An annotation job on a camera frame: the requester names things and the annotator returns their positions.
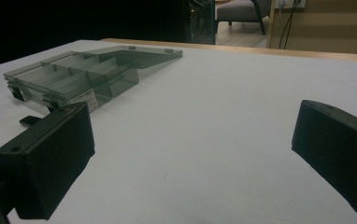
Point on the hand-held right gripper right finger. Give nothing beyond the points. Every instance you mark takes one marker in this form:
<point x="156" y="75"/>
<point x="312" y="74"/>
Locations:
<point x="338" y="149"/>

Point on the grey upholstered chair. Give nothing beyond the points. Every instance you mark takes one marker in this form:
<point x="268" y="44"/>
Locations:
<point x="240" y="12"/>

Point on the dark glass partition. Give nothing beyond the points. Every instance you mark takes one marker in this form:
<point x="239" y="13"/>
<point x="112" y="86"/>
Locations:
<point x="202" y="21"/>

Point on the wooden wall panel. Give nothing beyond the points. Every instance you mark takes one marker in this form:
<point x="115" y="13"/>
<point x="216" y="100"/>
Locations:
<point x="332" y="28"/>

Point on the clear compartment organizer box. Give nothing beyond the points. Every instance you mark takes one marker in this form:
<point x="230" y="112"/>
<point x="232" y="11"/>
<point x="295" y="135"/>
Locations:
<point x="83" y="73"/>

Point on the white power socket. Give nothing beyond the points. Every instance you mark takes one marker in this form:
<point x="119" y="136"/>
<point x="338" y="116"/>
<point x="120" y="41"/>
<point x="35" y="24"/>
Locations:
<point x="290" y="3"/>

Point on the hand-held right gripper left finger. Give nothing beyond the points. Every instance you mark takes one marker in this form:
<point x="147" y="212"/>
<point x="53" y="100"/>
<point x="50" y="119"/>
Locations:
<point x="45" y="158"/>

